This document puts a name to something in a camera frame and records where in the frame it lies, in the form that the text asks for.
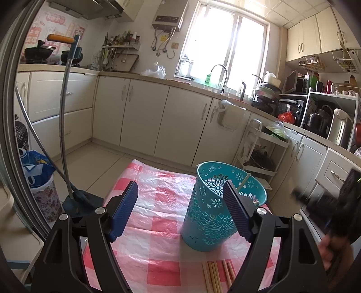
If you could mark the white rolling cart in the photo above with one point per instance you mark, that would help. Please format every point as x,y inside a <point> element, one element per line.
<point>279,143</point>

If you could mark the black cooking pot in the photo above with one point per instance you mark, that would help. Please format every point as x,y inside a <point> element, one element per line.
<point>72,59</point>

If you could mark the bag of green vegetables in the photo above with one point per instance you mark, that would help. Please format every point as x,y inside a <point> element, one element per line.
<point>277,131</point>

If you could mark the green dish soap bottle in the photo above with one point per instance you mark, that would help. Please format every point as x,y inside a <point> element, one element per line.
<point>208,79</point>

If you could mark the teal perforated plastic basket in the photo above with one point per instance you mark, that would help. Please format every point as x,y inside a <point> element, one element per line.
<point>206,222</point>

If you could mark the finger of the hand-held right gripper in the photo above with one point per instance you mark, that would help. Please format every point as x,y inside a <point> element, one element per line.
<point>301,198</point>

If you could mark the light wooden chopstick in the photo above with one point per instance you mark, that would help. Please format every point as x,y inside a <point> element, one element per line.
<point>244,181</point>

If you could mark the red plastic bag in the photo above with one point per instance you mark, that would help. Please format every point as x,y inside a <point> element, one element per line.
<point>286,117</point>

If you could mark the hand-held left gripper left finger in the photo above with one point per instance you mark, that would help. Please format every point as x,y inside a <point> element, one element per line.
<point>125,208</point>

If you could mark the stack of pots and dishes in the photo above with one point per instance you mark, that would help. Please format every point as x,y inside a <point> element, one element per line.
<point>265,98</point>

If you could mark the white container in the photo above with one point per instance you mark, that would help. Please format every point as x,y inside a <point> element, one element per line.
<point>272,79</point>

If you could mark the black electric kettle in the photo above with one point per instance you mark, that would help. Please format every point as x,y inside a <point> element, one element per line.
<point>318,121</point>

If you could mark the black textured object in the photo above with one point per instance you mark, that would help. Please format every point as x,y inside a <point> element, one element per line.
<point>21,132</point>

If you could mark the black microwave oven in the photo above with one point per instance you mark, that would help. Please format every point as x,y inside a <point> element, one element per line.
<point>299,83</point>

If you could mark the wall utensil rack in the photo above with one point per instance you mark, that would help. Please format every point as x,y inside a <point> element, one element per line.
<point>121,43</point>

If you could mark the person's right hand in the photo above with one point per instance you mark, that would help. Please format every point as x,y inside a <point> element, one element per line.
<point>328,253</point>

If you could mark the black toaster oven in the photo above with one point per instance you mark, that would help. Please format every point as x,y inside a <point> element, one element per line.
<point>292,105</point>

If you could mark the white electric thermos pot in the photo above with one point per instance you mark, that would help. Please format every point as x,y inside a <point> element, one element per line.
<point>339,126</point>

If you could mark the floral trash bin blue bag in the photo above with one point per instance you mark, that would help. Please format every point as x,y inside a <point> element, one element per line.
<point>46,200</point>

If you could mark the bundle of wooden chopsticks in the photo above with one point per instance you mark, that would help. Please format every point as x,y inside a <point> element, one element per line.
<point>214,277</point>

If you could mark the white plastic bag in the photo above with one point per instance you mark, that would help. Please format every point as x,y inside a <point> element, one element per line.
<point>155,71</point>

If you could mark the black wok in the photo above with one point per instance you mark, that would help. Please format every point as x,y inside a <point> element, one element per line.
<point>39,52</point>

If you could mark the steel range hood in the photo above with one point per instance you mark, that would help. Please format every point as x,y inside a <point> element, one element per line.
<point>84,8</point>

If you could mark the cream lower kitchen cabinets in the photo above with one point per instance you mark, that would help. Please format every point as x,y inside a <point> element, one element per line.
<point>141,112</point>

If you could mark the white counter shelf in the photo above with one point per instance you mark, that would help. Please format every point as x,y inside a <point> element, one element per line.
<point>332,97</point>

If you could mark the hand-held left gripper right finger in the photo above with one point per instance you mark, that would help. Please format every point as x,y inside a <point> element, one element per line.
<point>237,208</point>

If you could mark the chrome kitchen faucet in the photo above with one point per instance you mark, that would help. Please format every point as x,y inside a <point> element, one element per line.
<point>225,76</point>

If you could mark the red white checked tablecloth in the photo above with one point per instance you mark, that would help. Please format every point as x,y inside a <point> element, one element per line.
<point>158,225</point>

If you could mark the pink wall posters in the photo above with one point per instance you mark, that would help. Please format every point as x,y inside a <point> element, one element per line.
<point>56,22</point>

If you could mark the cream hanging door bin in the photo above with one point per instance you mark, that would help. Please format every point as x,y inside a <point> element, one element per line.
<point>234,117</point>

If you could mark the white wall water heater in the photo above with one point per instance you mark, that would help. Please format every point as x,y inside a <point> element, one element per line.
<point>169,17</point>

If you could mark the kitchen window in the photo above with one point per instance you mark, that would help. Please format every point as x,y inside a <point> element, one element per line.
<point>220,50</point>

